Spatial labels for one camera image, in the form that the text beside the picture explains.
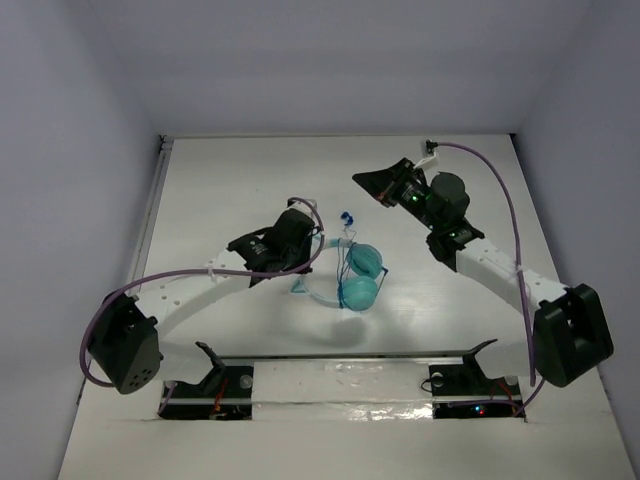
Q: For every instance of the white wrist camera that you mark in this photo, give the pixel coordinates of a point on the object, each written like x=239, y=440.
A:
x=307, y=206
x=429, y=155

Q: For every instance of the teal cat-ear headphones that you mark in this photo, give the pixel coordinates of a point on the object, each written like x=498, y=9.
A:
x=360, y=274

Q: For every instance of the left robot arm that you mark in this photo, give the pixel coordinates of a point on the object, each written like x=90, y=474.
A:
x=125, y=345

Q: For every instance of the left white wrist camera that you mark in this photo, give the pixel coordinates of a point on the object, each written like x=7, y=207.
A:
x=307, y=206

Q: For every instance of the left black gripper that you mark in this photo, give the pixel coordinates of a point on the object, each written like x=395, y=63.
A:
x=298, y=248

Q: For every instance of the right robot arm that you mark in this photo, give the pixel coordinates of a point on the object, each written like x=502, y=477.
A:
x=569, y=334

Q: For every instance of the aluminium rail with foil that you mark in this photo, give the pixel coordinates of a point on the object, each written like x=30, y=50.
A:
x=351, y=387

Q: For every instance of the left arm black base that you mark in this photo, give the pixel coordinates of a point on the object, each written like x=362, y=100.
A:
x=223, y=394

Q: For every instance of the left side aluminium rail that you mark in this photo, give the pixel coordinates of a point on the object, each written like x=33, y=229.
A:
x=143, y=241

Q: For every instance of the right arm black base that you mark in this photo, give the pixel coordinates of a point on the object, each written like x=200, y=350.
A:
x=462, y=391

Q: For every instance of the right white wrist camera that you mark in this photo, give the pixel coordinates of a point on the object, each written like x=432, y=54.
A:
x=429, y=155

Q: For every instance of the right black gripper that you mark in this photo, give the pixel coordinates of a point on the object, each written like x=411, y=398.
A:
x=385, y=183

